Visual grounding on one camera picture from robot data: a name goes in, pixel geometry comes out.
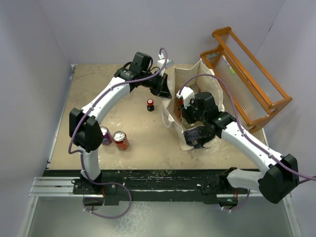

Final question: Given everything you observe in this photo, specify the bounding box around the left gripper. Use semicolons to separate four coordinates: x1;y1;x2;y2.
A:
140;70;171;98

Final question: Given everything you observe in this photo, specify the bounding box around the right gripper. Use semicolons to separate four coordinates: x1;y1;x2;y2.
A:
179;97;207;124

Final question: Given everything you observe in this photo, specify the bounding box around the cream canvas tote bag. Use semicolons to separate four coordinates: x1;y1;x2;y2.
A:
161;60;225;151

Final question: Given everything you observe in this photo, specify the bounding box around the red can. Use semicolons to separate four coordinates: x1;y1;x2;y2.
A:
174;97;183;119
190;85;200;94
113;131;129;151

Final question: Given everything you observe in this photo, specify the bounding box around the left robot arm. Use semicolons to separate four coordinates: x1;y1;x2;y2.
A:
69;48;172;194

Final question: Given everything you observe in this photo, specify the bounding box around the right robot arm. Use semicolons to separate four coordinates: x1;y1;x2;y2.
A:
176;87;299;204

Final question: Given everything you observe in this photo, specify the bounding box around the small dark red-capped bottle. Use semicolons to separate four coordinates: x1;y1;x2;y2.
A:
147;99;155;112

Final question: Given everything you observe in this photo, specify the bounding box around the green-capped marker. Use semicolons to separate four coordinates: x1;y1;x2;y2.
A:
222;55;235;75

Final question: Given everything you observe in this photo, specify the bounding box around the orange wooden rack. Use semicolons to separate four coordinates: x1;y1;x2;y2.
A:
200;27;292;133

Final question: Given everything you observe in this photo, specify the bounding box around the purple soda can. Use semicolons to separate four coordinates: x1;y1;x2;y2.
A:
100;126;113;146

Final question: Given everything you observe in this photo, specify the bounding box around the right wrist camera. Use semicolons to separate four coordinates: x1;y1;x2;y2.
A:
176;86;195;109

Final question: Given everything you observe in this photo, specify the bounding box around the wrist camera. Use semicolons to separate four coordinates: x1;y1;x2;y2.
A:
176;86;195;109
157;54;174;76

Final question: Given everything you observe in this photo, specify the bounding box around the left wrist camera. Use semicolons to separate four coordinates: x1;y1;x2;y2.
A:
157;54;174;76

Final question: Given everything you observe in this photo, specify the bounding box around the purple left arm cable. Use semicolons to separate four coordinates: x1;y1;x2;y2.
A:
68;47;170;219

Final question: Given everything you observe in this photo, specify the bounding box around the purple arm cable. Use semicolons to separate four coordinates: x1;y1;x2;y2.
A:
68;47;170;219
179;73;316;213

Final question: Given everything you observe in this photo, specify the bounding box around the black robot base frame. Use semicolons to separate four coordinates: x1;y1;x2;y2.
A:
43;169;247;205

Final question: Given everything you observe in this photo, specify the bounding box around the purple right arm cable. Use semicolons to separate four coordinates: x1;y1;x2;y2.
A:
179;73;316;213

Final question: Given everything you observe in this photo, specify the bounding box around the aluminium rail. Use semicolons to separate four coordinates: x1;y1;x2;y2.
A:
28;176;84;198

